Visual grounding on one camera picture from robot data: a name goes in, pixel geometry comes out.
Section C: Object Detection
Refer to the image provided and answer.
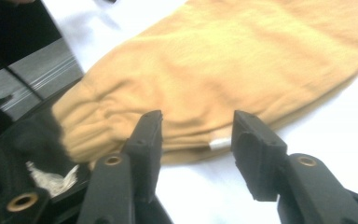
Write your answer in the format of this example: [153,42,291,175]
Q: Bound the tan pants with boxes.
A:
[50,0,358,166]

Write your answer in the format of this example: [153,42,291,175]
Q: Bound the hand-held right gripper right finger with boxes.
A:
[230,109,290,203]

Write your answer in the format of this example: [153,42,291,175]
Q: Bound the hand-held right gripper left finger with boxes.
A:
[122,109,164,203]

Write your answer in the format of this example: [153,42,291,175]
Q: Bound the dark cloth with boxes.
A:
[0,106,87,200]

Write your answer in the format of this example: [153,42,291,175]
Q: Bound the black curtain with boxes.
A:
[0,0,63,80]

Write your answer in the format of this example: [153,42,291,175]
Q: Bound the metal floor rail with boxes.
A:
[0,54,78,113]

